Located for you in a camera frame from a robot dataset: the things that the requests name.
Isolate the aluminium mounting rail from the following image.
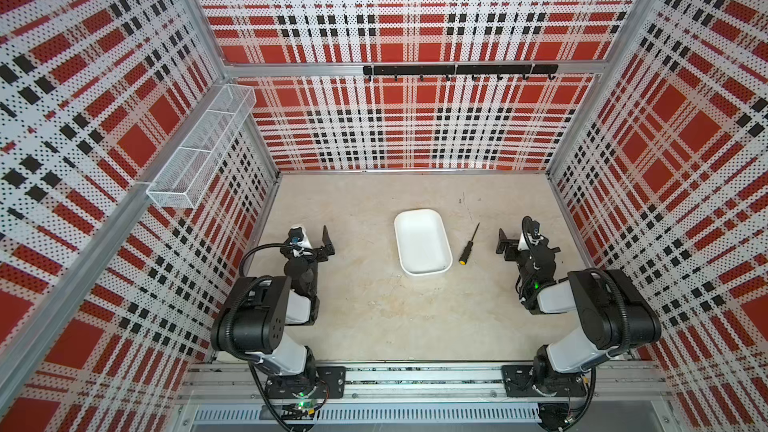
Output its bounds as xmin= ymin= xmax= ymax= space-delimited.
xmin=179 ymin=361 xmax=671 ymax=404

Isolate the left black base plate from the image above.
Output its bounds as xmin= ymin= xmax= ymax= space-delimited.
xmin=265 ymin=366 xmax=347 ymax=400

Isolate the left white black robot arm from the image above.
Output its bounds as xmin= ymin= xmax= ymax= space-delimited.
xmin=211 ymin=226 xmax=335 ymax=398

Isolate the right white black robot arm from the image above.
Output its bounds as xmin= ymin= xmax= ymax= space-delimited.
xmin=496 ymin=223 xmax=662 ymax=397

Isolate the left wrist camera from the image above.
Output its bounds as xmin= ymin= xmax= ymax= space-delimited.
xmin=286 ymin=226 xmax=312 ymax=249

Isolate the black hook rail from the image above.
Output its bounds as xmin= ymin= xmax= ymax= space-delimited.
xmin=362 ymin=64 xmax=559 ymax=78

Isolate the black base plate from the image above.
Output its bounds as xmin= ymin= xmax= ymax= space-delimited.
xmin=501 ymin=364 xmax=587 ymax=399
xmin=265 ymin=366 xmax=347 ymax=400

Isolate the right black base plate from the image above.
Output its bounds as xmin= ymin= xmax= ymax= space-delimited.
xmin=501 ymin=364 xmax=587 ymax=399

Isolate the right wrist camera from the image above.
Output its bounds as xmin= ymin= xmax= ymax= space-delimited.
xmin=521 ymin=216 xmax=542 ymax=249

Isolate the black yellow screwdriver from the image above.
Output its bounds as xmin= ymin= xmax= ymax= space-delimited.
xmin=458 ymin=224 xmax=480 ymax=265

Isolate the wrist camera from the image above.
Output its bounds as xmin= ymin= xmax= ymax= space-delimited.
xmin=286 ymin=226 xmax=312 ymax=249
xmin=521 ymin=216 xmax=542 ymax=249

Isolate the white wire mesh basket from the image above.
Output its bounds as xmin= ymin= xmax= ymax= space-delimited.
xmin=147 ymin=84 xmax=255 ymax=209

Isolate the white plastic bin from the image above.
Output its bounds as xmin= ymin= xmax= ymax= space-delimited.
xmin=394 ymin=209 xmax=453 ymax=277

